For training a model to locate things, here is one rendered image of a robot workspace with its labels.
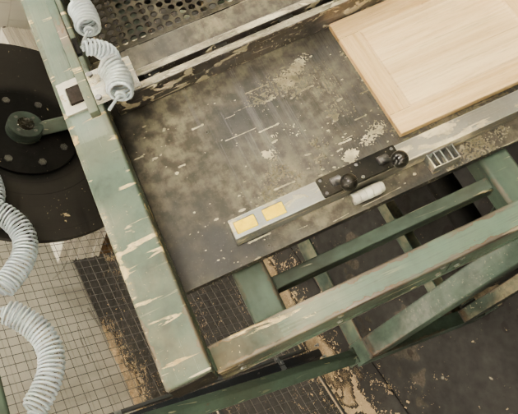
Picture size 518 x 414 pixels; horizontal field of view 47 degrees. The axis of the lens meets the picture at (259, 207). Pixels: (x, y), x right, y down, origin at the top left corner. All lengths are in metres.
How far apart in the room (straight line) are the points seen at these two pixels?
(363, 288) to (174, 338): 0.40
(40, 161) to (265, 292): 0.89
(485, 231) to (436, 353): 1.87
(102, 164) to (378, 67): 0.72
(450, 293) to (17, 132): 1.45
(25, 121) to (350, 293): 1.18
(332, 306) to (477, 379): 1.89
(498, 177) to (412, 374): 1.95
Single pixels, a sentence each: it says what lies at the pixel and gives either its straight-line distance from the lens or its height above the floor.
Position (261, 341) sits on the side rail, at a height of 1.71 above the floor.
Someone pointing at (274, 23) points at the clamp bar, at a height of 1.42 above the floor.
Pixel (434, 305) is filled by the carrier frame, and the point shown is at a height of 0.79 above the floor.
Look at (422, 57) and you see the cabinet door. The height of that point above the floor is 1.16.
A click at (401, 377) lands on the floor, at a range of 3.36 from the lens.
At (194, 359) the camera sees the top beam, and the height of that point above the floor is 1.85.
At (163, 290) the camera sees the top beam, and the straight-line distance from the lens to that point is 1.24.
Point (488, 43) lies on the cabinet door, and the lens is 1.65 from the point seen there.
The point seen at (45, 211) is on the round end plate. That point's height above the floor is 1.86.
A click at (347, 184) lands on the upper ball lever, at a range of 1.23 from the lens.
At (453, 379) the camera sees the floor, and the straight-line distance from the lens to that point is 3.15.
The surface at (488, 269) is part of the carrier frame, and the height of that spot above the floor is 0.79.
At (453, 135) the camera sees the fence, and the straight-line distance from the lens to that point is 1.45.
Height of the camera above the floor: 2.43
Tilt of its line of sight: 38 degrees down
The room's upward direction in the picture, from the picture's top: 97 degrees counter-clockwise
